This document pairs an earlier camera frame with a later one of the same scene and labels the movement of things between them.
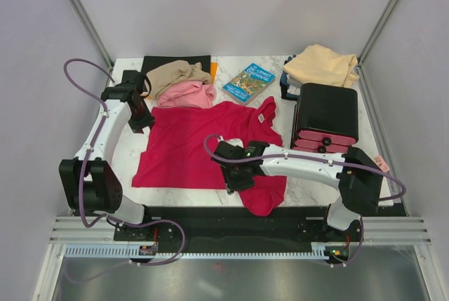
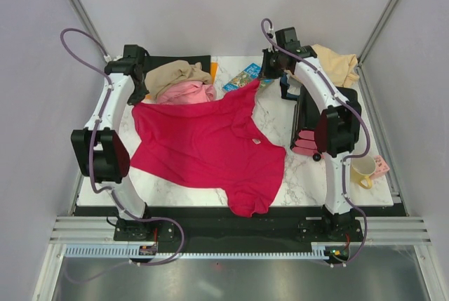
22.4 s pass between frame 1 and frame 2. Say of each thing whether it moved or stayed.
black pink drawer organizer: stayed
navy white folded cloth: stayed
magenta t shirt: moved
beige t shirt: stayed
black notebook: stayed
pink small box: stayed
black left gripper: moved
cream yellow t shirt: stayed
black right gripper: moved
